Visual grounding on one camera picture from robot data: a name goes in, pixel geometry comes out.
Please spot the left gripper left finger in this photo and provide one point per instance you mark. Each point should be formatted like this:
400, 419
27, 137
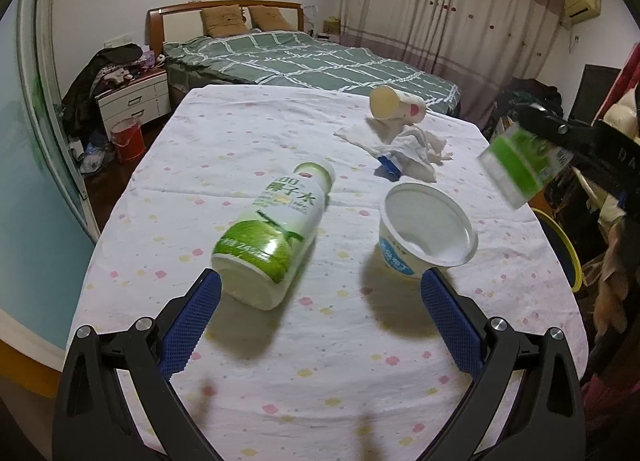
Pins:
184, 319

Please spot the white nightstand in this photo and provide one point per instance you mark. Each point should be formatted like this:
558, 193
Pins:
146, 99

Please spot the brown right pillow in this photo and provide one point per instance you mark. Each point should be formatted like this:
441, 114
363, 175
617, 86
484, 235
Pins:
269, 19

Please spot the black bin yellow rim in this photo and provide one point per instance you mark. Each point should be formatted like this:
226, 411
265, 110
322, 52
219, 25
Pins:
562, 248

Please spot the wooden bed headboard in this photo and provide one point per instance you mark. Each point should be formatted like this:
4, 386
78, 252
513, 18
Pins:
181, 23

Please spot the blue white small wrapper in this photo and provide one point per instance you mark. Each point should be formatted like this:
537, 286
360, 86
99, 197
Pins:
389, 167

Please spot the green checked bed quilt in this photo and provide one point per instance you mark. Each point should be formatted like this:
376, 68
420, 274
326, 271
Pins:
296, 59

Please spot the white paper cup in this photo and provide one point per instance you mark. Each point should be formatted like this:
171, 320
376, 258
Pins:
390, 104

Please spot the brown pillow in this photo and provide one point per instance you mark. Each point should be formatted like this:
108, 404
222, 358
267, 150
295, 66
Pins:
269, 19
223, 21

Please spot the dark clothes pile on nightstand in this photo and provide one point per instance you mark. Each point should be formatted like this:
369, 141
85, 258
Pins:
81, 117

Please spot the brown left pillow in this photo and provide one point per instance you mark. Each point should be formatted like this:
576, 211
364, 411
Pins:
223, 21

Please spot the black television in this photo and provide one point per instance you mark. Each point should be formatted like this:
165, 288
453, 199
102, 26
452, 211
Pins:
596, 82

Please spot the green white carton box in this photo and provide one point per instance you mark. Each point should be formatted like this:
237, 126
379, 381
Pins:
520, 164

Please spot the green white drink bottle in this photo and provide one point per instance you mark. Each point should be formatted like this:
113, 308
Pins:
258, 256

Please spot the wall air conditioner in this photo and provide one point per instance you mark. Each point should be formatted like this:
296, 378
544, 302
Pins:
578, 11

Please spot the red bucket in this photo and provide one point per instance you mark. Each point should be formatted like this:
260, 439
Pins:
128, 140

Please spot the cream puffer jacket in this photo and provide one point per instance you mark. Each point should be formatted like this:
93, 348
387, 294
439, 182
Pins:
623, 115

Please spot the pink white curtain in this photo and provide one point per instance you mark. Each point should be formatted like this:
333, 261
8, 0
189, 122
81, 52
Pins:
479, 45

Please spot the white plastic yogurt bowl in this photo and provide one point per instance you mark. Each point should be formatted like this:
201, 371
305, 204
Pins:
422, 227

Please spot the white tissue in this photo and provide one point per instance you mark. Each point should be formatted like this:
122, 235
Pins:
416, 151

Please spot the clothes pile on cabinet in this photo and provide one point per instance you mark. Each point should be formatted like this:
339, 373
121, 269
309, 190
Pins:
520, 91

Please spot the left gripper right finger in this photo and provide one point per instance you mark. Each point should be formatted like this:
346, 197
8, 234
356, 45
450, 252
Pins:
457, 319

